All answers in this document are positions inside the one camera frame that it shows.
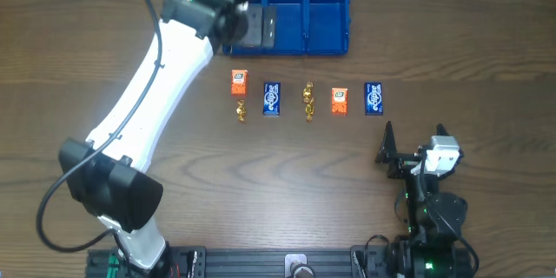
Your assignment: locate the blue tray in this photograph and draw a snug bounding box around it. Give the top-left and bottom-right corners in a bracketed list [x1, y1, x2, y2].
[222, 0, 351, 57]

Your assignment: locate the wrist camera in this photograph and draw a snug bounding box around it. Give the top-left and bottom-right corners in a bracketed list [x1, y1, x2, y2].
[237, 3, 277, 50]
[410, 135, 462, 179]

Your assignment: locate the mounting rail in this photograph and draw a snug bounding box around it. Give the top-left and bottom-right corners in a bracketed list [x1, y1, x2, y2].
[86, 245, 474, 278]

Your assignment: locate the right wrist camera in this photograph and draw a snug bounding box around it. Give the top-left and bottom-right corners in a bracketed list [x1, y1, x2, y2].
[410, 135, 462, 179]

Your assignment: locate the black cable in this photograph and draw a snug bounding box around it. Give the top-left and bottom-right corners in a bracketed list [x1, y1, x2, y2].
[36, 0, 164, 270]
[363, 169, 480, 277]

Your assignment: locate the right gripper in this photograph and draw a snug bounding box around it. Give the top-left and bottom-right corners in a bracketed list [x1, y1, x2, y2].
[375, 120, 451, 180]

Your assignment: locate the orange candy box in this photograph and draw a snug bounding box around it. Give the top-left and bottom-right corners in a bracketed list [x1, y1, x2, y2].
[230, 69, 249, 97]
[331, 87, 349, 116]

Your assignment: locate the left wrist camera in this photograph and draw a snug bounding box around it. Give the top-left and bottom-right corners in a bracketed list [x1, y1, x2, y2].
[237, 3, 277, 50]

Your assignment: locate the blue candy pack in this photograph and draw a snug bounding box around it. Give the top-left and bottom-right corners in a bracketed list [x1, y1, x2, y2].
[364, 82, 384, 116]
[262, 82, 281, 117]

